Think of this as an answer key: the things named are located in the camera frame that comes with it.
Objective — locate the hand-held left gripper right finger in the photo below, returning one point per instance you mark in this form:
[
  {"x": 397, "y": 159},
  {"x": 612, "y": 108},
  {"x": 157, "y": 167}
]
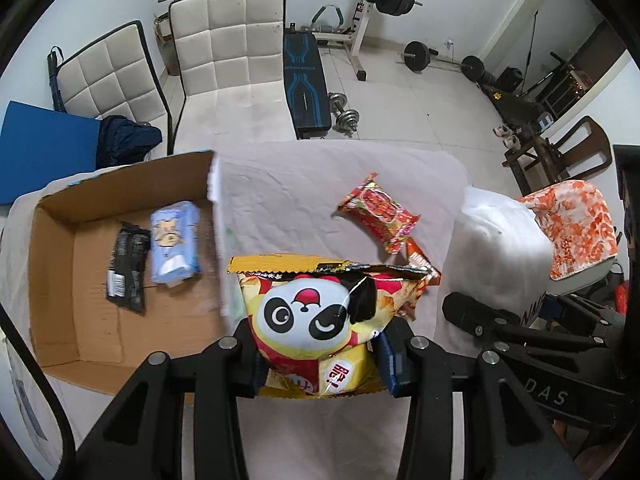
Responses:
[{"x": 388, "y": 366}]

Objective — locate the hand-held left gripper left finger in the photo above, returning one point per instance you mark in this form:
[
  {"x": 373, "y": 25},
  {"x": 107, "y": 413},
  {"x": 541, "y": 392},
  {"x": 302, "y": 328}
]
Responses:
[{"x": 261, "y": 376}]

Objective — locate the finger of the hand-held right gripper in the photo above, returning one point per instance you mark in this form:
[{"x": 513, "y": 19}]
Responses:
[
  {"x": 470, "y": 312},
  {"x": 585, "y": 310}
]

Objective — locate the yellow panda chip bag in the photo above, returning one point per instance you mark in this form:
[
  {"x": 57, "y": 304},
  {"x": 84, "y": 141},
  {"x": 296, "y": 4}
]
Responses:
[{"x": 310, "y": 320}]

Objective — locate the brown cardboard box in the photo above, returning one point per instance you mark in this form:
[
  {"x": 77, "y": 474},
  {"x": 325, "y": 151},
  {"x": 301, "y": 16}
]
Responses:
[{"x": 100, "y": 300}]

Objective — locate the orange brown snack packet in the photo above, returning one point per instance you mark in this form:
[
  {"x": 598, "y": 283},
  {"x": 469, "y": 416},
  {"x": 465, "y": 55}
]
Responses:
[{"x": 422, "y": 265}]

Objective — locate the white pillow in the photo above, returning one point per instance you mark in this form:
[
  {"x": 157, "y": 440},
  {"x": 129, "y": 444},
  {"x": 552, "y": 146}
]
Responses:
[{"x": 500, "y": 250}]

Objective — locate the orange floral cloth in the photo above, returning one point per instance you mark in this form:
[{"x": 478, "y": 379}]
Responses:
[{"x": 575, "y": 225}]

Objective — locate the red patterned snack packet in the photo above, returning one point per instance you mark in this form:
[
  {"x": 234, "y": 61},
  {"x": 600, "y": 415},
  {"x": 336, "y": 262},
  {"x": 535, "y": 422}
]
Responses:
[{"x": 379, "y": 210}]

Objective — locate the light blue tissue packet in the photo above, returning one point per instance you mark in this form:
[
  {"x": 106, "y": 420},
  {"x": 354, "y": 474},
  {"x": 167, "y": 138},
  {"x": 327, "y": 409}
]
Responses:
[{"x": 174, "y": 242}]

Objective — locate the dark wooden chair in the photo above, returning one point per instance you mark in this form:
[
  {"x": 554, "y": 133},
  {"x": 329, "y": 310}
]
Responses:
[{"x": 560, "y": 152}]

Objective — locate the black snack packet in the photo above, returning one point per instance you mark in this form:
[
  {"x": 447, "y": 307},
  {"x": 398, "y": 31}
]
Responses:
[{"x": 127, "y": 267}]

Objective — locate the white shoes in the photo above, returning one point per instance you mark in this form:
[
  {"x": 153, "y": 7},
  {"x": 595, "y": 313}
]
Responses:
[{"x": 507, "y": 134}]

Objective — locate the white table cloth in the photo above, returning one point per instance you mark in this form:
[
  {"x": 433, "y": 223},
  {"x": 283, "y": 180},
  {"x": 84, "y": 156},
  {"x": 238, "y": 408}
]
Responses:
[{"x": 285, "y": 195}]

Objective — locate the chrome dumbbell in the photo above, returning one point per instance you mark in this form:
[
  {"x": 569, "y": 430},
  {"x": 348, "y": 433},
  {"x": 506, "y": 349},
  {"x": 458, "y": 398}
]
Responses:
[{"x": 344, "y": 115}]

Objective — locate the black bag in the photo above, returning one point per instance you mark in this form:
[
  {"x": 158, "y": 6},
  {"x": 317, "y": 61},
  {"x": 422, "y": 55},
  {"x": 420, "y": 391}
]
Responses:
[{"x": 510, "y": 79}]

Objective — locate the short barbell with black plates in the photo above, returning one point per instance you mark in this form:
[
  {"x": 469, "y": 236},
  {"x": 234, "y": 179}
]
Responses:
[{"x": 417, "y": 54}]

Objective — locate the dark blue garment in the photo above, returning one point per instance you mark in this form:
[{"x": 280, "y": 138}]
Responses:
[{"x": 125, "y": 140}]

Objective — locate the black blue weight bench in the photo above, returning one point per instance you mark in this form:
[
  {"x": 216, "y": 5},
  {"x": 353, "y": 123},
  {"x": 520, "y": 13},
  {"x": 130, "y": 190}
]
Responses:
[{"x": 305, "y": 85}]

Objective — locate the white barbell rack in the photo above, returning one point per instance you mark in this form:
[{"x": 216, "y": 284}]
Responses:
[{"x": 364, "y": 30}]

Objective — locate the blue foam mat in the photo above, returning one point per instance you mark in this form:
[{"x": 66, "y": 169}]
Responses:
[{"x": 45, "y": 150}]

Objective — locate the large white quilted chair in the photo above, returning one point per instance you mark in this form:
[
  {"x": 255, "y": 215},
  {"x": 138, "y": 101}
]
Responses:
[{"x": 230, "y": 50}]

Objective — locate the small white quilted chair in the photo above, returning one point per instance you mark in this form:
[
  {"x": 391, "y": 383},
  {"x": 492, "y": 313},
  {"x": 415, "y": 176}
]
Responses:
[{"x": 110, "y": 80}]

